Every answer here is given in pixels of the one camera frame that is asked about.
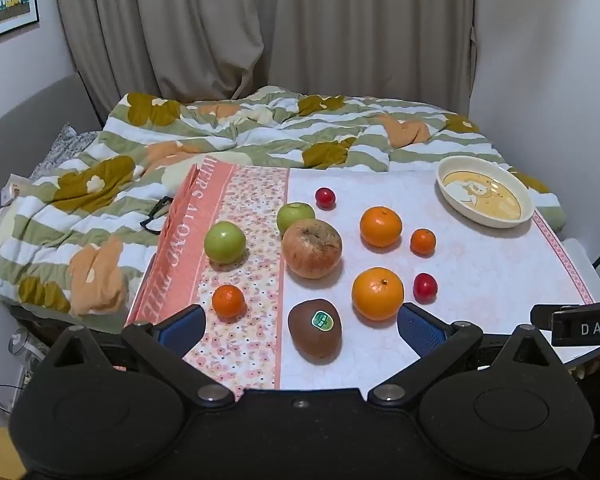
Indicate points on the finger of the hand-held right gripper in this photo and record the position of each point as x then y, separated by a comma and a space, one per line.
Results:
542, 316

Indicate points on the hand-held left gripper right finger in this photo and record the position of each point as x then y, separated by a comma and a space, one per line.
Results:
420, 330

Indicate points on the brown kiwi with green sticker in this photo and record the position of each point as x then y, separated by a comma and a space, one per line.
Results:
315, 330

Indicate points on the large orange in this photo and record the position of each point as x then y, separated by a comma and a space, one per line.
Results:
377, 294
380, 226

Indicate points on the grey padded headboard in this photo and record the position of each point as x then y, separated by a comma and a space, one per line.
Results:
25, 115

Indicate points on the pink floral tablecloth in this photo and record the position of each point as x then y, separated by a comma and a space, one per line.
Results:
480, 270

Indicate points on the white table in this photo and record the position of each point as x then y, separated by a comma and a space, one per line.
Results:
577, 260

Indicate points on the black eyeglasses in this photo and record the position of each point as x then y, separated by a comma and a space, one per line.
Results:
145, 222

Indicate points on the beige curtain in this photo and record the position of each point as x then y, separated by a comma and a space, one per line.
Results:
330, 25

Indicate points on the small red plum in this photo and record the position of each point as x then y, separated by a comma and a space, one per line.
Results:
325, 198
425, 287

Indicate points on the green apple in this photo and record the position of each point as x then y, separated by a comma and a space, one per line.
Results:
225, 242
294, 216

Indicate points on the cream bowl with cartoon print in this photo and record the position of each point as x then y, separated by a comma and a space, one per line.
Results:
485, 192

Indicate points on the green striped flower blanket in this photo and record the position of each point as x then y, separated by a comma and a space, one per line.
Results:
260, 135

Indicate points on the small white fan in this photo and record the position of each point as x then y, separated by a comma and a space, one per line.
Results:
22, 347

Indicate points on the wrinkled red apple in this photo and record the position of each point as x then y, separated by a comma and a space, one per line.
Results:
311, 249

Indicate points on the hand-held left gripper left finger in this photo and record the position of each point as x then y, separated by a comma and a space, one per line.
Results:
185, 327

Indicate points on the small white box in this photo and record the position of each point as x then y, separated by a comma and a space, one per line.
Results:
15, 191

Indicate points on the small mandarin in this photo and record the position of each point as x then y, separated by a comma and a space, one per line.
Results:
423, 241
228, 302

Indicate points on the grey patterned bed sheet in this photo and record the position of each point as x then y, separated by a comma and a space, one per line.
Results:
65, 147

